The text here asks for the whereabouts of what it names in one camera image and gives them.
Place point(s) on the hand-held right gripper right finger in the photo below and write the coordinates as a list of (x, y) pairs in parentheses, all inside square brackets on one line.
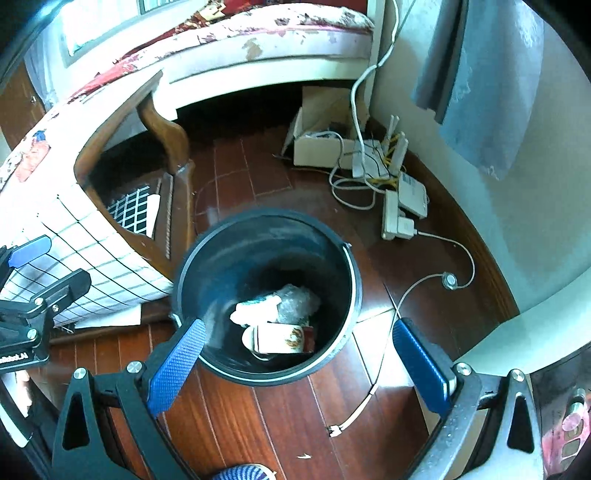
[(425, 364)]

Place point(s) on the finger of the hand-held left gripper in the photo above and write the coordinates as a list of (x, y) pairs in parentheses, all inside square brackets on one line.
[(62, 288), (30, 249)]

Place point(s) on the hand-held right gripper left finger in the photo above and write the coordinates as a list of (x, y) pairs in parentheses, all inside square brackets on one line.
[(178, 369)]

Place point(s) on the red plastic bag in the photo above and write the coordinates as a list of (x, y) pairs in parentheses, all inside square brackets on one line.
[(32, 161)]

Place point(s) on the blue and white paper cup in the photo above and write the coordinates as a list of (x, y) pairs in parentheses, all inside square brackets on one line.
[(254, 310)]

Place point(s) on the red and white cup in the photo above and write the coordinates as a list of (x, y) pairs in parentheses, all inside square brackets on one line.
[(277, 339)]

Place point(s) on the black bin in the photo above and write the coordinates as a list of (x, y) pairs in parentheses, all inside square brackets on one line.
[(240, 258)]

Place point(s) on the clear plastic bag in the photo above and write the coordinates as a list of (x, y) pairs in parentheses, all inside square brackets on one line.
[(298, 300)]

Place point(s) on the black grid white tablecloth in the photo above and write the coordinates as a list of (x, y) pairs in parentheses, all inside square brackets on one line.
[(92, 258)]

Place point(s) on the blue striped slipper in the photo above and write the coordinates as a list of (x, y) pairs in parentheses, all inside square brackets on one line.
[(242, 471)]

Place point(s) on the white plug adapter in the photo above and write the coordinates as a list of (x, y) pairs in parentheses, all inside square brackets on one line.
[(407, 227)]

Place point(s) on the brown wooden door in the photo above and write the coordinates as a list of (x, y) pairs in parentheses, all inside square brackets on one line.
[(18, 106)]

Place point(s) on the white power strip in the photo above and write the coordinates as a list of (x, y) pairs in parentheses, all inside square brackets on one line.
[(390, 217)]

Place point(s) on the white modem box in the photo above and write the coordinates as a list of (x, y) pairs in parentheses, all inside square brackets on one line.
[(413, 196)]

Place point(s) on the grey curtain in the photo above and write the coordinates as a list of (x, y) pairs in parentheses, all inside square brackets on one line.
[(41, 78)]

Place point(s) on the wooden table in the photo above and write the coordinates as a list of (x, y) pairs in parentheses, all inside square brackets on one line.
[(175, 138)]

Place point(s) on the white router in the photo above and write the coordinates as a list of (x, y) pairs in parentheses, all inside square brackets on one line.
[(369, 159)]

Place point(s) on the large sliding window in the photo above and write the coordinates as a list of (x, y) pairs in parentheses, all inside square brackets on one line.
[(92, 23)]

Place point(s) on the cardboard box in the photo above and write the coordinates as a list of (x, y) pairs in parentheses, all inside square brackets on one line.
[(318, 150)]

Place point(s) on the blue-grey patterned curtain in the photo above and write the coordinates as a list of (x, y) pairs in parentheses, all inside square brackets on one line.
[(485, 83)]

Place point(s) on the red printed blanket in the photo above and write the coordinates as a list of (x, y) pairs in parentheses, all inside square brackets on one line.
[(203, 16)]

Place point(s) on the bed with floral sheet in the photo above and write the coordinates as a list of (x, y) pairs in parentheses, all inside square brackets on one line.
[(277, 41)]

